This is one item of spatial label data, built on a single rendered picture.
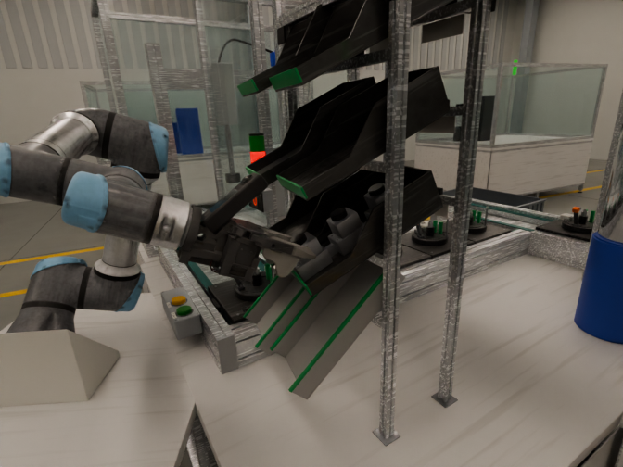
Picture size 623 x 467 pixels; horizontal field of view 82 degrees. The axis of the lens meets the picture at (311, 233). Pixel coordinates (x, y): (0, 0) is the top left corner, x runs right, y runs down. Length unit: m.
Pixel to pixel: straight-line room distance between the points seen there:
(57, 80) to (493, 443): 8.96
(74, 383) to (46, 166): 0.55
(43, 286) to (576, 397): 1.28
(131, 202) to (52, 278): 0.63
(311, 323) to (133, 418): 0.44
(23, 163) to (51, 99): 8.50
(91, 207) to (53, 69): 8.65
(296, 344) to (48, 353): 0.55
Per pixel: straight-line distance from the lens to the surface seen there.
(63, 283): 1.13
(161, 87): 2.02
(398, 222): 0.59
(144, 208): 0.53
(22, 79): 9.24
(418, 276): 1.28
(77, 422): 1.01
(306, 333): 0.78
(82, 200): 0.54
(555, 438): 0.92
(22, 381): 1.09
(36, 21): 9.27
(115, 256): 1.09
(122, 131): 0.99
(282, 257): 0.59
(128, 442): 0.91
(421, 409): 0.89
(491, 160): 5.79
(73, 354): 0.99
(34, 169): 0.65
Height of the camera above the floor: 1.47
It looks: 18 degrees down
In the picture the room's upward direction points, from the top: 2 degrees counter-clockwise
